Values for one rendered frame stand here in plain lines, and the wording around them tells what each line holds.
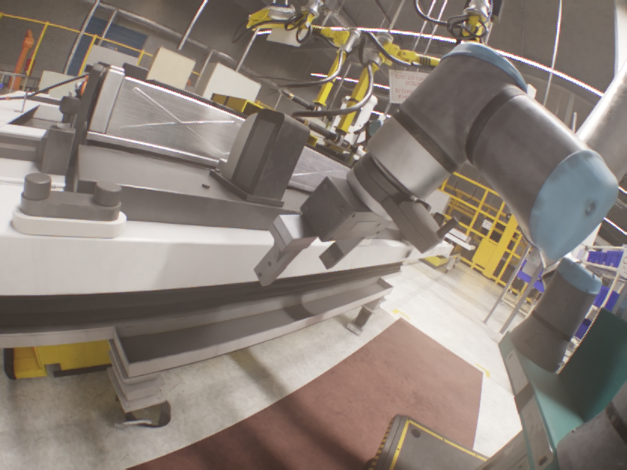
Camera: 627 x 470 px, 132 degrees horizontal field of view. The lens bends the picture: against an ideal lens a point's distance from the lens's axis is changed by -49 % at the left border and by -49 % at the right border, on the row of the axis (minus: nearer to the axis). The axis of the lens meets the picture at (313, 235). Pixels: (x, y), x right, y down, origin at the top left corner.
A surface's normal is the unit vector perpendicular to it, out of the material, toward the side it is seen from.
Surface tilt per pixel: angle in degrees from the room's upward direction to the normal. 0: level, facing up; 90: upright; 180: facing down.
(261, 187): 90
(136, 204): 90
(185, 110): 90
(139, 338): 0
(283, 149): 90
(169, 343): 0
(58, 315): 32
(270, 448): 0
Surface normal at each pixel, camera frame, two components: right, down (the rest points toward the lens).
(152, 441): 0.40, -0.88
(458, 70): -0.67, -0.11
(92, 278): 0.71, 0.47
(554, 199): -0.90, 0.14
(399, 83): -0.11, 0.22
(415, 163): -0.28, 0.45
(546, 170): -0.84, -0.04
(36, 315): 0.70, -0.50
